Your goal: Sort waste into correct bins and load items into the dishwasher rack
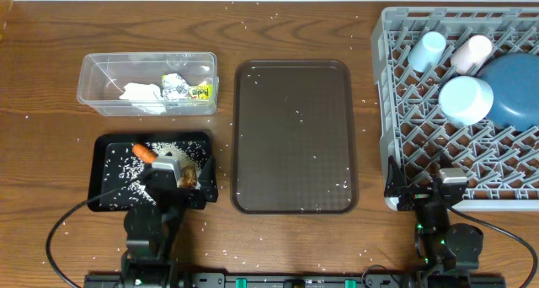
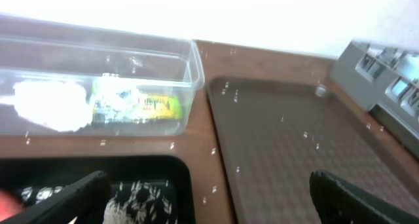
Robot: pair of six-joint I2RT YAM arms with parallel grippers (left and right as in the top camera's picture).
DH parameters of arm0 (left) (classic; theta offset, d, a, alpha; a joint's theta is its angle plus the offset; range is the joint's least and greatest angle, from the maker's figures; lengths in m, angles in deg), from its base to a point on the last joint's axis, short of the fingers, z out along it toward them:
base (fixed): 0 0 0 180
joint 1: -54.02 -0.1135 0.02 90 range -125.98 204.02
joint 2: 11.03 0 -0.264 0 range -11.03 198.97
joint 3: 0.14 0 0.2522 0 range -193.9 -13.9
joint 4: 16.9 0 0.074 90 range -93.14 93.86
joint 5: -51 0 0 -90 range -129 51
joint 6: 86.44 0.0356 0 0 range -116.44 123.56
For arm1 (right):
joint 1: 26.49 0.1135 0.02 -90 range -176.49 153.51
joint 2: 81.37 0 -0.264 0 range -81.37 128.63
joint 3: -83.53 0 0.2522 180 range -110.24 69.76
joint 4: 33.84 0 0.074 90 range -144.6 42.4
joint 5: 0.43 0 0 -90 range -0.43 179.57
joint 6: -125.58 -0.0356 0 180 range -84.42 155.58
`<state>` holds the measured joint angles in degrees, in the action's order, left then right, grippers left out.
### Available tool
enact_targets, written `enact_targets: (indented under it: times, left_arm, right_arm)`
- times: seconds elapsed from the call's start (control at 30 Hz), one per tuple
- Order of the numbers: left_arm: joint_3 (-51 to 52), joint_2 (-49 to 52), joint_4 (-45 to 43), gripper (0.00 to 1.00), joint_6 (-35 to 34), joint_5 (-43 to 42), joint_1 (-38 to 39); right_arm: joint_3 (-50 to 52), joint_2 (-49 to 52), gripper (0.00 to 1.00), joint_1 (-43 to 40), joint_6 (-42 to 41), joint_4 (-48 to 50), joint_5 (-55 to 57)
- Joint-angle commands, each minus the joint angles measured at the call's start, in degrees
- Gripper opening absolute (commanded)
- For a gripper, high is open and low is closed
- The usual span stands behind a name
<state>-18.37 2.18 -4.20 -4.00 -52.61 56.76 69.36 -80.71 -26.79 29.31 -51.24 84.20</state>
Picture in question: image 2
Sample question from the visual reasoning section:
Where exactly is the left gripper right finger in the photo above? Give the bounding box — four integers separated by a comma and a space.
309, 170, 418, 224

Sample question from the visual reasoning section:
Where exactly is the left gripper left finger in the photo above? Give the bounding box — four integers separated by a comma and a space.
2, 170, 111, 224

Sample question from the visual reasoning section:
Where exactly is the orange carrot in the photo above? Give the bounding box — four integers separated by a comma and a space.
0, 191, 24, 221

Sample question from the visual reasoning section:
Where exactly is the white napkin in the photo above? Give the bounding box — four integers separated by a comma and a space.
12, 81, 92, 132

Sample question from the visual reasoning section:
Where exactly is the aluminium foil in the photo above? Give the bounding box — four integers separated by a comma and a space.
89, 75, 140, 124

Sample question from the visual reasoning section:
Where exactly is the green yellow snack wrapper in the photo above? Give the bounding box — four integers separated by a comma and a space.
131, 92, 183, 123

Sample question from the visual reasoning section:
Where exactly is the grey dishwasher rack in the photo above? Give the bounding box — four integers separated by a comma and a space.
330, 40, 418, 157

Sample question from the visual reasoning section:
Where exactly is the pile of rice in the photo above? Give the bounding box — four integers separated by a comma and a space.
19, 179, 179, 224

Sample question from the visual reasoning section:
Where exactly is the black tray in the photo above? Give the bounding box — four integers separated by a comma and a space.
1, 155, 196, 223

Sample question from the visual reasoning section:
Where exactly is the dark brown serving tray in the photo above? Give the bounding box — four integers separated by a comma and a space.
207, 77, 418, 223

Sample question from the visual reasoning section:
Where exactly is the clear plastic container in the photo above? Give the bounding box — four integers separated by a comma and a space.
1, 14, 205, 136

